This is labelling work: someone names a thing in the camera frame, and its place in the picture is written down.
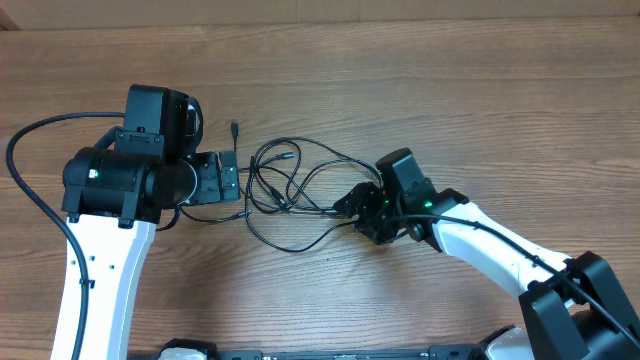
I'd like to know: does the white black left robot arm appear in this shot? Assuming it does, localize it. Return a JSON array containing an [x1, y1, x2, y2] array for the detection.
[[51, 85, 240, 359]]

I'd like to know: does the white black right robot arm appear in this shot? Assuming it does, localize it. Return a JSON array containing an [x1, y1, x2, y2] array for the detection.
[[333, 148, 639, 359]]

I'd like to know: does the black cable bundle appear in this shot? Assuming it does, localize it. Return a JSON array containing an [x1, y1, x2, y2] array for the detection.
[[243, 135, 385, 254]]

